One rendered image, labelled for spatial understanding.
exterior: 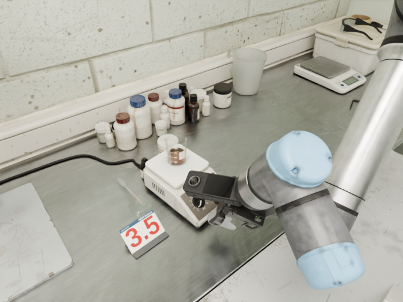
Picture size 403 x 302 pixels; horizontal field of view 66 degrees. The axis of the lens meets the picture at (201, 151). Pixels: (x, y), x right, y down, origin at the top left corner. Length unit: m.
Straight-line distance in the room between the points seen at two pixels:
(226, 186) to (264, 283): 0.24
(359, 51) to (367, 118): 1.02
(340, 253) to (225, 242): 0.37
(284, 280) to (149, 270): 0.28
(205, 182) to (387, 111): 0.31
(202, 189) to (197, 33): 0.76
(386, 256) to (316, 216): 0.44
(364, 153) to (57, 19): 0.80
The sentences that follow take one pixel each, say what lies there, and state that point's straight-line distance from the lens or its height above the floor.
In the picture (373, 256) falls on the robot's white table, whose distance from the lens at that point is 0.82.
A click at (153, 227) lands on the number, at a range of 0.74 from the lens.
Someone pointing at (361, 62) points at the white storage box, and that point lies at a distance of 1.56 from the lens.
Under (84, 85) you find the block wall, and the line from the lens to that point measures 1.04.
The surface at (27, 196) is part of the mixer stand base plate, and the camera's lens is 0.91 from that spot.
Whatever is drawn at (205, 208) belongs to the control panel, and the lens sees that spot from 0.74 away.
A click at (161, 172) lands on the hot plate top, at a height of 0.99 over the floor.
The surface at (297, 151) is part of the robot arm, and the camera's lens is 0.40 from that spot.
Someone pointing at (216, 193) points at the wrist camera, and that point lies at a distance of 0.55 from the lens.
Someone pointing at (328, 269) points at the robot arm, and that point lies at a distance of 0.41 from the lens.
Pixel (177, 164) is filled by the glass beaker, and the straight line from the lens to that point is 0.76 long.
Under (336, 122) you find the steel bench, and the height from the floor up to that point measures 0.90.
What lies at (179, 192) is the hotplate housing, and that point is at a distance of 0.74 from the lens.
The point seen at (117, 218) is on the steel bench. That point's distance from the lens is 0.79.
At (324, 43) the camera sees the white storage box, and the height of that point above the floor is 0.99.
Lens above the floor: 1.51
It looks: 40 degrees down
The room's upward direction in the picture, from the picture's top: 1 degrees clockwise
